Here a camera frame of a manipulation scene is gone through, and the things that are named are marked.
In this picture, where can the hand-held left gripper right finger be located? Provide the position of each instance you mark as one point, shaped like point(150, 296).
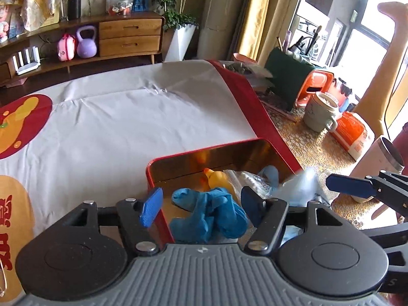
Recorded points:
point(250, 202)

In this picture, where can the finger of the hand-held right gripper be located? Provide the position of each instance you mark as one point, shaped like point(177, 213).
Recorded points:
point(347, 185)
point(389, 232)

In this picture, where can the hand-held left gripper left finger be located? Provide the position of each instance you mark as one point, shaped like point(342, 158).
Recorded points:
point(151, 205)

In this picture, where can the yellow rubber duck toy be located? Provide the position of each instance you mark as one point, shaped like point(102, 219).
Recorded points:
point(218, 180)

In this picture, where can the blue knit glove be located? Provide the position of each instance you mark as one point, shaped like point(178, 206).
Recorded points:
point(207, 216)

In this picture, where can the red tin box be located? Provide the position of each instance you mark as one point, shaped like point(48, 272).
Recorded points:
point(223, 154)

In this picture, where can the steel tumbler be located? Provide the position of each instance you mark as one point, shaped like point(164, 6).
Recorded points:
point(374, 162)

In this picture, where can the orange white packet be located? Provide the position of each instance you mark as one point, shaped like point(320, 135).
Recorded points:
point(352, 135)

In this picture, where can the patterned table cover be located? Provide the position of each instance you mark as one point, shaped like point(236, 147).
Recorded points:
point(306, 146)

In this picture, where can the maroon chair back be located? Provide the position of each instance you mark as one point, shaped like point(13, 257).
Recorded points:
point(402, 153)

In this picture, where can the white mug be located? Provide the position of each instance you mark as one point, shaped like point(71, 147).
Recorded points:
point(318, 114)

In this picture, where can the printed red white tablecloth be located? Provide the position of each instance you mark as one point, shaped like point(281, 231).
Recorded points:
point(127, 118)

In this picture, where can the orange plastic stool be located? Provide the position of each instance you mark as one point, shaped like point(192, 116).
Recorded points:
point(314, 81)

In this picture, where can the tan giraffe toy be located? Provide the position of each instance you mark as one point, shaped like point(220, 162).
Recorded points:
point(392, 70)

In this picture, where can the green box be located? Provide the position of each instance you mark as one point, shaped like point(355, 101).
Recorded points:
point(287, 76)

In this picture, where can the clear bags with contents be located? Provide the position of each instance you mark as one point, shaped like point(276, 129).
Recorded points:
point(248, 73)

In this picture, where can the pink bowl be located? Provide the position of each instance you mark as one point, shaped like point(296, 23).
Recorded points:
point(244, 58)

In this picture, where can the window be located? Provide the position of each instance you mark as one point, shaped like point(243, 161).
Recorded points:
point(373, 38)

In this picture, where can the wooden cabinet drawer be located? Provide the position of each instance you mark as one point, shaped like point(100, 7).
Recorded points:
point(130, 27)
point(129, 46)

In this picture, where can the white planter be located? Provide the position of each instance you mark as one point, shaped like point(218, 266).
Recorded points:
point(180, 43)

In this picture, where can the purple kettlebell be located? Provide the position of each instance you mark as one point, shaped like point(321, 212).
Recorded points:
point(86, 46)

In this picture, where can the pink toy case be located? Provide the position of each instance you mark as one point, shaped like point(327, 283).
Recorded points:
point(67, 47)

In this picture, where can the pink flat box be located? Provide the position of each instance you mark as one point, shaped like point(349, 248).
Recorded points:
point(17, 82)

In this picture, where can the white router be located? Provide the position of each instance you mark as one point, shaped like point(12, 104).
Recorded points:
point(27, 65)

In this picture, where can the yellow curtain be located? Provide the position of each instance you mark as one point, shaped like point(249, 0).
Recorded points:
point(271, 12)

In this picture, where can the grey curtain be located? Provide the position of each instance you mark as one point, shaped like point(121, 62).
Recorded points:
point(223, 12)

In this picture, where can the wooden TV cabinet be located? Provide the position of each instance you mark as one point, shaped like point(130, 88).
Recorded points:
point(89, 19)

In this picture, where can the green potted plant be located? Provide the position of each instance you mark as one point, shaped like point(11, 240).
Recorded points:
point(172, 6)

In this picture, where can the black speaker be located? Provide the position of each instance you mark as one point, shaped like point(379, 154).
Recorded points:
point(74, 8)

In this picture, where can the pink doll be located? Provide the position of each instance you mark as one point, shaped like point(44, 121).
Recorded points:
point(6, 22)

